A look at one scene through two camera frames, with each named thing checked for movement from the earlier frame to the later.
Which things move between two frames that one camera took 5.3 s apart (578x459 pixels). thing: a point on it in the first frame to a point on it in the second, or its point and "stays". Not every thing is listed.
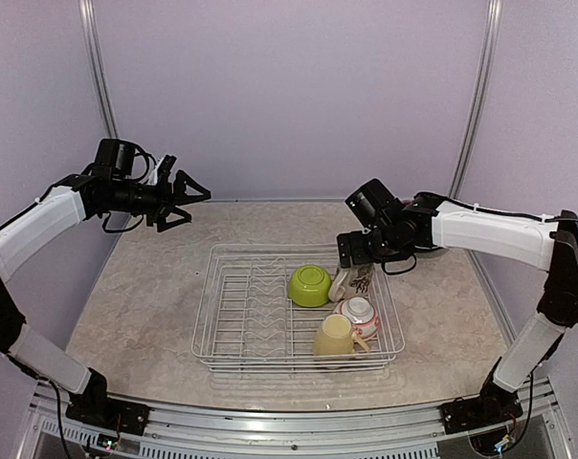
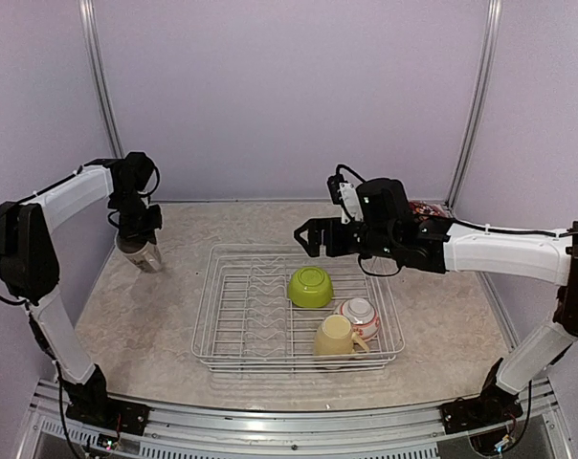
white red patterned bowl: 363,315 stays
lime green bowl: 310,286 stays
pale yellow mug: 336,337 stays
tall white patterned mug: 352,282 to 145,254
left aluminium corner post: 88,26 stays
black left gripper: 178,197 to 146,231
